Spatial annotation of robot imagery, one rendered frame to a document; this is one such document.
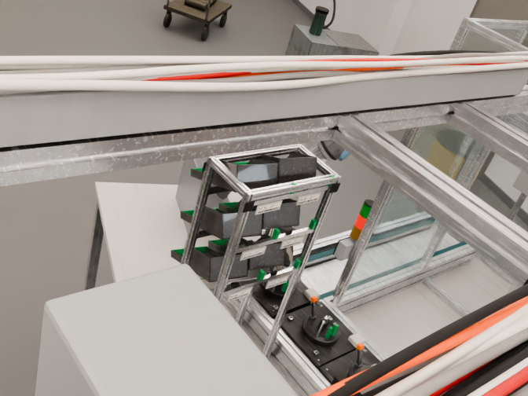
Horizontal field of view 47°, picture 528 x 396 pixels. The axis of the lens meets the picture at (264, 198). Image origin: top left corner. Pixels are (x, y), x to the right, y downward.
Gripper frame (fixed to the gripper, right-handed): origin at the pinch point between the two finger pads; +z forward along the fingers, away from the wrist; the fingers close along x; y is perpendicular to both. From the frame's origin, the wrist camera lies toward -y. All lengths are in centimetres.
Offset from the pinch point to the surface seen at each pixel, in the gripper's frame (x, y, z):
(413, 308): -63, -7, 33
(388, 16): -462, 270, -201
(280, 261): 26.0, -28.6, -8.0
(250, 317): 16.6, 5.7, 14.7
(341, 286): -17.5, -10.0, 11.6
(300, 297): -5.0, 0.5, 12.9
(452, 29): -453, 184, -158
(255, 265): 35.1, -27.3, -8.8
